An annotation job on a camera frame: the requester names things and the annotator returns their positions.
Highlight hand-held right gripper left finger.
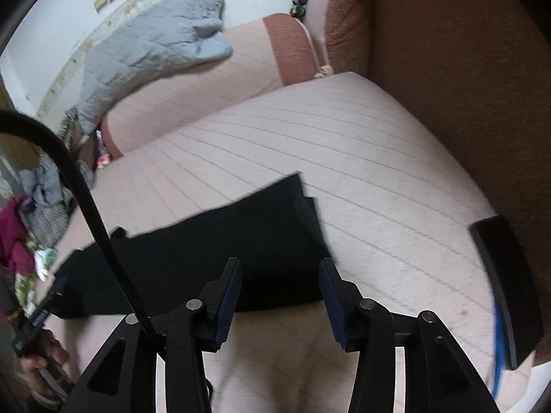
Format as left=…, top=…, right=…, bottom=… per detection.
left=64, top=257, right=243, bottom=413

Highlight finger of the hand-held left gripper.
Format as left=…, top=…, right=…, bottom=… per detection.
left=43, top=274, right=70, bottom=310

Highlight pink bolster cushion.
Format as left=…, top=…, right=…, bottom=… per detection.
left=100, top=13, right=320, bottom=160

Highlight person's left hand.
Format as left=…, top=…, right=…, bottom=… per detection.
left=19, top=328, right=75, bottom=402

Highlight black pants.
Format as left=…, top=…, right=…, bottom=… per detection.
left=54, top=173, right=334, bottom=320

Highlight blue cable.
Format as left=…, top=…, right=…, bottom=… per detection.
left=488, top=293, right=509, bottom=399

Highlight magenta garment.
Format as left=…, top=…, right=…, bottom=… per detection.
left=0, top=195, right=37, bottom=274

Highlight white green cloth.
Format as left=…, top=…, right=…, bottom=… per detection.
left=15, top=245, right=59, bottom=310

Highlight blue-grey denim shirt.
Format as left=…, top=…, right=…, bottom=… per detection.
left=19, top=164, right=65, bottom=209

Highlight black cable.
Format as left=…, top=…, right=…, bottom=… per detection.
left=0, top=110, right=161, bottom=356

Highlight checked tweed coat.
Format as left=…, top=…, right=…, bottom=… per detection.
left=19, top=107, right=96, bottom=246

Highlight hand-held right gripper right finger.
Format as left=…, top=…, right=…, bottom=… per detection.
left=318, top=257, right=502, bottom=413

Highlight colourful snack packet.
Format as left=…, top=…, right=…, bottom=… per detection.
left=95, top=131, right=113, bottom=170

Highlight pink quilted sofa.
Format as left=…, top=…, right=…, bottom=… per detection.
left=43, top=0, right=543, bottom=413

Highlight grey quilted blanket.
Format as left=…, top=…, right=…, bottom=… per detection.
left=76, top=0, right=234, bottom=135

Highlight black box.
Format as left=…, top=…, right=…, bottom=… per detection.
left=469, top=215, right=544, bottom=371

